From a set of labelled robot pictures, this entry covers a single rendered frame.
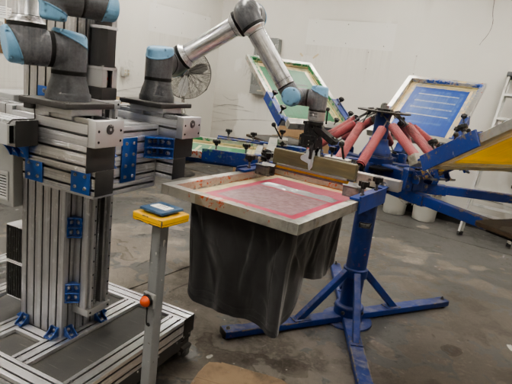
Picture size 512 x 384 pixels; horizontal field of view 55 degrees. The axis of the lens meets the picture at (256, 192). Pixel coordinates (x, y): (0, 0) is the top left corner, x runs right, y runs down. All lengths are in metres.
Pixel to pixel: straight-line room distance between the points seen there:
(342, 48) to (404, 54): 0.82
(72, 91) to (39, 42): 0.18
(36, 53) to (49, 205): 0.68
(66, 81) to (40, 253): 0.82
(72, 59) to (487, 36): 5.04
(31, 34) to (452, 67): 5.11
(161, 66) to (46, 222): 0.81
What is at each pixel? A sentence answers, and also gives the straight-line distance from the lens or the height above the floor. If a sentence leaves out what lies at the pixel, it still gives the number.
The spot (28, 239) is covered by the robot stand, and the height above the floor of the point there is 0.62.
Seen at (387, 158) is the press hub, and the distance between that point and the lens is 2.88.
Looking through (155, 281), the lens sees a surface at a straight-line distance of 1.69.
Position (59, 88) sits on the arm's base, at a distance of 1.80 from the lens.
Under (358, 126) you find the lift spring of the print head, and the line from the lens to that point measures 2.75.
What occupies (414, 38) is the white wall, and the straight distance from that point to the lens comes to 6.35.
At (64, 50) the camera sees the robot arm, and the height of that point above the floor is 1.42.
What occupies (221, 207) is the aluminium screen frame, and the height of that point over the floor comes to 0.97.
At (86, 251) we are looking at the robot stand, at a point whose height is 0.63.
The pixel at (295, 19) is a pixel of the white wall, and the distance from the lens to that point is 7.02.
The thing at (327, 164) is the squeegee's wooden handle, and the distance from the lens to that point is 2.16.
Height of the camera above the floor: 1.43
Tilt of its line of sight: 13 degrees down
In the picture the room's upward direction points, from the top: 7 degrees clockwise
